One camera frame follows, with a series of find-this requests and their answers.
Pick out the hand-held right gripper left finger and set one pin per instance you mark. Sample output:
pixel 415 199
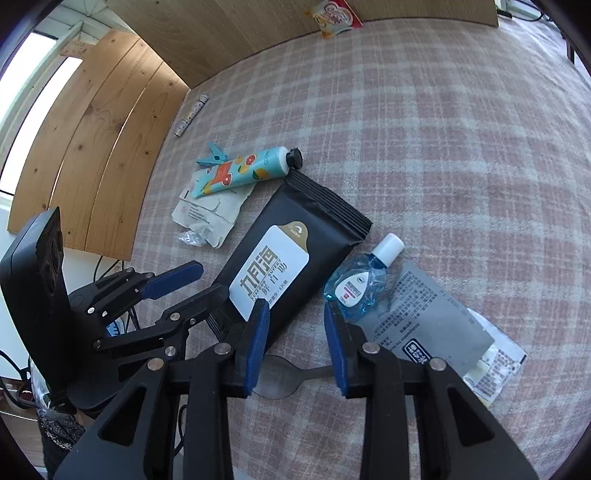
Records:
pixel 258 341

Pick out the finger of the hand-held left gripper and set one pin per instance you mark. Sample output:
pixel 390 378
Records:
pixel 173 279
pixel 203 301

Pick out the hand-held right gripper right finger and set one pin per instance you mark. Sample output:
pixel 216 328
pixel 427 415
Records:
pixel 333 344

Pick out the small blue liquid bottle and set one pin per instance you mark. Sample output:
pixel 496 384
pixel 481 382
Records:
pixel 355 286

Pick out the grey striped tea sachet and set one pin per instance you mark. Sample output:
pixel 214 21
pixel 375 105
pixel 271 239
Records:
pixel 415 318

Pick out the black wet wipes packet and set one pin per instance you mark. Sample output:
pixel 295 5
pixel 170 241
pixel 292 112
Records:
pixel 314 217

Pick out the grey metal spoon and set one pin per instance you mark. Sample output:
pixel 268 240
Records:
pixel 281 376

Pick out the clear plastic wrapper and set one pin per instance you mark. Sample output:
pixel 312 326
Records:
pixel 191 238

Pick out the torn white sachet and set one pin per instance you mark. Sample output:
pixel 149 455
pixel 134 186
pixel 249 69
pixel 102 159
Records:
pixel 207 212

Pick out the teal fruit-print cream tube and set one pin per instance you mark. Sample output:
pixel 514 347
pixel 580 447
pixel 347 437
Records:
pixel 240 170

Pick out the teal plastic clip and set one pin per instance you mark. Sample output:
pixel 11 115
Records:
pixel 212 154

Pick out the knotty pine side board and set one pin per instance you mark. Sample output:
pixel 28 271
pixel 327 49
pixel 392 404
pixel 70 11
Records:
pixel 92 138

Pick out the dark patterned cloth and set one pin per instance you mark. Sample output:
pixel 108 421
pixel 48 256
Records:
pixel 57 429

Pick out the floral patterned pen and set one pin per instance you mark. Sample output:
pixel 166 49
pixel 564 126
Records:
pixel 189 117

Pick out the white printed packet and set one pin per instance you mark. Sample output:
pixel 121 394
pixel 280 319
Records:
pixel 498 364

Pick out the glass window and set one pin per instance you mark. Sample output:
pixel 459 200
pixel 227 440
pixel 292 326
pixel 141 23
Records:
pixel 27 92

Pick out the pink plaid tablecloth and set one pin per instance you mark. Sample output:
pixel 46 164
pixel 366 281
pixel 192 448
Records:
pixel 415 138

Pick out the light wooden back board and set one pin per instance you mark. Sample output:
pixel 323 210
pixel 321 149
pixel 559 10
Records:
pixel 231 37

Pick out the white red creamer packet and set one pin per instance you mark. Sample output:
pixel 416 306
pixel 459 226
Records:
pixel 330 18

